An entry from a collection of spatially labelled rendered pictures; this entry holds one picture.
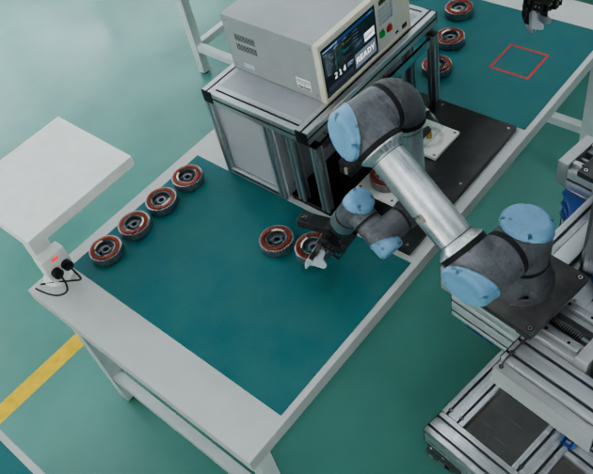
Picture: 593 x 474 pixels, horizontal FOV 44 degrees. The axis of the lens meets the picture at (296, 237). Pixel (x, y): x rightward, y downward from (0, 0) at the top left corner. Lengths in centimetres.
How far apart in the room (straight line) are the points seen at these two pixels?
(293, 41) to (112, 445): 170
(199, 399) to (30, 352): 146
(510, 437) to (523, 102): 115
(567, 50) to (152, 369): 188
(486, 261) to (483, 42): 156
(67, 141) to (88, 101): 232
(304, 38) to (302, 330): 83
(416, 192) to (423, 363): 140
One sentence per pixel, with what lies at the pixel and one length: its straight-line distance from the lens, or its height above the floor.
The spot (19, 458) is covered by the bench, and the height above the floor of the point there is 75.
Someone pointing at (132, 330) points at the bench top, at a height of 75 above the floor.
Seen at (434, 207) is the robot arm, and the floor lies 133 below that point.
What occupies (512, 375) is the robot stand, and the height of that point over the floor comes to 94.
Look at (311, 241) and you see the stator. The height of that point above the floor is 84.
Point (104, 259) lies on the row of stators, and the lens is 246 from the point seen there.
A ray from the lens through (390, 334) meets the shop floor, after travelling 298.
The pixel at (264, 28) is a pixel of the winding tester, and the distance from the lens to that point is 222.
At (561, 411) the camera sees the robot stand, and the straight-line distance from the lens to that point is 177.
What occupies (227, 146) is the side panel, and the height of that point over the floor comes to 87.
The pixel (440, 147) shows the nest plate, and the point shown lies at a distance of 252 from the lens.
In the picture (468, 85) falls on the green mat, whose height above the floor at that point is 75.
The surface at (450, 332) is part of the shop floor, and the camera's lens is 297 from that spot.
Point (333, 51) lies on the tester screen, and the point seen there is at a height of 126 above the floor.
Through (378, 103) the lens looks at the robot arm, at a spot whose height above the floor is 147.
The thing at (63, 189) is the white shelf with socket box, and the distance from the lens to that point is 210.
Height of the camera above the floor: 251
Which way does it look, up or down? 48 degrees down
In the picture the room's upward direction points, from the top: 15 degrees counter-clockwise
